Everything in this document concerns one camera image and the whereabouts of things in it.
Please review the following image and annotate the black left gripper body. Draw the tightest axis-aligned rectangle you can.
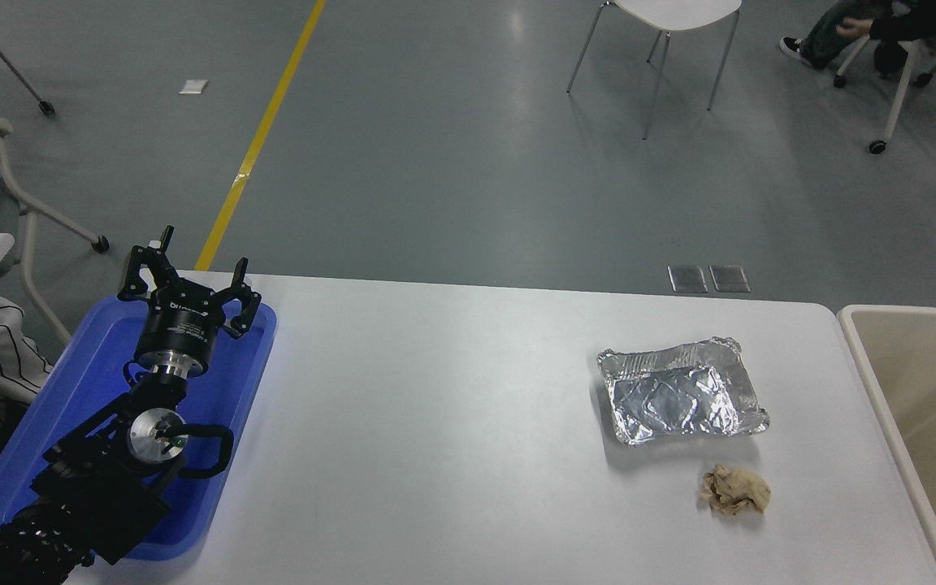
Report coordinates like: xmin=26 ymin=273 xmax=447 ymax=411
xmin=135 ymin=281 xmax=229 ymax=368

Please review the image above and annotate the blue plastic tray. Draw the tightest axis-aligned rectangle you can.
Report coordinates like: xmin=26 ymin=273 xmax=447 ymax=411
xmin=0 ymin=294 xmax=278 ymax=563

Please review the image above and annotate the crumpled foil tray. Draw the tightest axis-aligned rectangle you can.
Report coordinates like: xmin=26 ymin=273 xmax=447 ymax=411
xmin=596 ymin=336 xmax=770 ymax=446

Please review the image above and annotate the metal floor plate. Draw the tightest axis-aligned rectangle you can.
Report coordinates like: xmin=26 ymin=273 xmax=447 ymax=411
xmin=709 ymin=265 xmax=751 ymax=293
xmin=668 ymin=266 xmax=709 ymax=294

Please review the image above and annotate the white chair with metal legs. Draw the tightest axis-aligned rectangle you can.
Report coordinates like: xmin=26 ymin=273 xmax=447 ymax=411
xmin=565 ymin=0 xmax=742 ymax=141

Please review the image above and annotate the crumpled tan paper ball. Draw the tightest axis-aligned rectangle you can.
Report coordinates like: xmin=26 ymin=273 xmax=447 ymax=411
xmin=697 ymin=464 xmax=772 ymax=518

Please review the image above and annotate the large pale bin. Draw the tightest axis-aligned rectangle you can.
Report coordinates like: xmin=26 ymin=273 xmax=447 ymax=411
xmin=838 ymin=305 xmax=936 ymax=585

